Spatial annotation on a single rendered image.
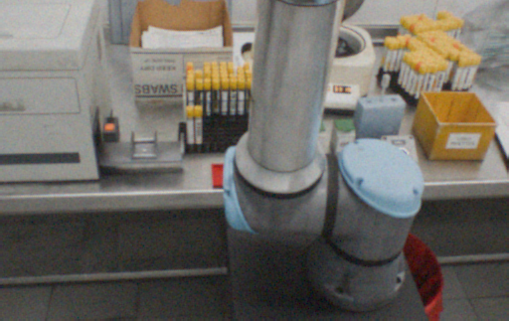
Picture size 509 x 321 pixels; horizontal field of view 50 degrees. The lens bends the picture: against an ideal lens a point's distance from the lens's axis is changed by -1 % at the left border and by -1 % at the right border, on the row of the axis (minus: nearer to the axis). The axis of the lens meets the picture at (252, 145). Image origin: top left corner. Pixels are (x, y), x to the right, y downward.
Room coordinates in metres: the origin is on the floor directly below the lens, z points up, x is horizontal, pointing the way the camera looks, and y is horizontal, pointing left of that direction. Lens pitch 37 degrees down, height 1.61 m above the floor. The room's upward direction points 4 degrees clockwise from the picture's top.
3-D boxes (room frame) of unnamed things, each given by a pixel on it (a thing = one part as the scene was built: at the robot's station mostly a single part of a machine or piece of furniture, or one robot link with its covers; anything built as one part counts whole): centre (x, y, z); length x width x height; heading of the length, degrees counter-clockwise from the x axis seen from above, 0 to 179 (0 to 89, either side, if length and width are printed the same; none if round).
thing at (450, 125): (1.03, -0.45, 0.92); 0.13 x 0.13 x 0.10; 6
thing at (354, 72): (1.27, -0.17, 0.94); 0.30 x 0.24 x 0.12; 179
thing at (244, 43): (1.29, 0.01, 0.92); 0.24 x 0.12 x 0.10; 8
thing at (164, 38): (1.28, 0.20, 0.95); 0.29 x 0.25 x 0.15; 8
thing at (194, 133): (0.99, 0.08, 0.93); 0.17 x 0.09 x 0.11; 99
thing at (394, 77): (1.28, -0.40, 0.89); 0.17 x 0.09 x 0.02; 25
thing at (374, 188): (0.57, -0.17, 1.11); 0.13 x 0.12 x 0.14; 89
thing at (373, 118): (1.04, -0.28, 0.92); 0.10 x 0.07 x 0.10; 105
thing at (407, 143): (0.94, -0.30, 0.92); 0.13 x 0.07 x 0.08; 8
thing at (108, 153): (0.88, 0.24, 0.92); 0.21 x 0.07 x 0.05; 98
